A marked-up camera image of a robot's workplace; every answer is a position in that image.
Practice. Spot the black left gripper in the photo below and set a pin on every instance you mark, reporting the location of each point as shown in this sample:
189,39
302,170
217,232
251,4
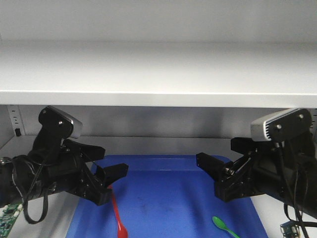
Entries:
64,168

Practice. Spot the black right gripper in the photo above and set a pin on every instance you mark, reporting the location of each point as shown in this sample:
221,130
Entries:
286,172

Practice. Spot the red plastic spoon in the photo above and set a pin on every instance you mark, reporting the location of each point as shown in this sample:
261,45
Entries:
122,232

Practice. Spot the white cabinet shelf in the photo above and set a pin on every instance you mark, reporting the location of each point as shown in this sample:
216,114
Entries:
157,74

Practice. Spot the green plastic spoon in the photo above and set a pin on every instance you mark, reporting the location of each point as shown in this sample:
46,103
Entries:
219,223

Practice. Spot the blue plastic tray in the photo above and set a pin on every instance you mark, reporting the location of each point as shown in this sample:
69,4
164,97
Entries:
170,197

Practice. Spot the green circuit board right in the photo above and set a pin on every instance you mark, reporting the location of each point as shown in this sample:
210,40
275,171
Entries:
290,230

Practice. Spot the green circuit board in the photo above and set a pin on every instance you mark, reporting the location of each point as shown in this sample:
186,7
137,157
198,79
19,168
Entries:
290,230
8,217

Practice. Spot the green circuit board left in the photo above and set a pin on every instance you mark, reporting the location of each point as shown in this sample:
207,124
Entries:
8,217

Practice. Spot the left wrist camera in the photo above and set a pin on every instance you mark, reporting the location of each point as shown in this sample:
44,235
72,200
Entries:
60,123

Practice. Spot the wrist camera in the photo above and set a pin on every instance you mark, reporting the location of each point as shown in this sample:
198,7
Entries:
281,125
60,123

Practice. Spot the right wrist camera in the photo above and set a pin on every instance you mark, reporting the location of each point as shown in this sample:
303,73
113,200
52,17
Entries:
281,125

